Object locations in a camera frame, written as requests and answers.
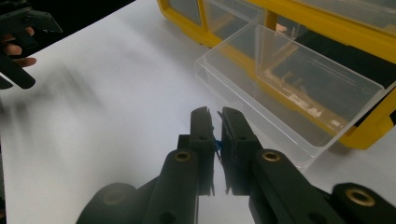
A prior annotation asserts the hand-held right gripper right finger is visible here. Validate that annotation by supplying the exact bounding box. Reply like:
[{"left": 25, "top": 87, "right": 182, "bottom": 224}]
[{"left": 218, "top": 106, "right": 263, "bottom": 196}]

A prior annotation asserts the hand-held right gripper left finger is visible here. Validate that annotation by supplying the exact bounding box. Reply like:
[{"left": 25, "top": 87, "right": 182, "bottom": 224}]
[{"left": 177, "top": 106, "right": 217, "bottom": 197}]

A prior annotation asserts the small blue screw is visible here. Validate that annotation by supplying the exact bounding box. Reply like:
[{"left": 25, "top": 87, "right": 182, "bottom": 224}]
[{"left": 213, "top": 125, "right": 223, "bottom": 157}]

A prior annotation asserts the clear plastic organizer drawer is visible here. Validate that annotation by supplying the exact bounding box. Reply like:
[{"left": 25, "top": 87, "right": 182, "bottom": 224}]
[{"left": 194, "top": 22, "right": 396, "bottom": 172}]

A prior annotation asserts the yellow black drawer organizer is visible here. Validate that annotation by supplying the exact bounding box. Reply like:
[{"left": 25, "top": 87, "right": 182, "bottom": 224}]
[{"left": 157, "top": 0, "right": 396, "bottom": 150}]

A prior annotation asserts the grid of clear drawers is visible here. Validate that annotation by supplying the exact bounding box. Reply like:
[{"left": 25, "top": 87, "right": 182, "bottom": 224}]
[{"left": 167, "top": 0, "right": 396, "bottom": 41}]

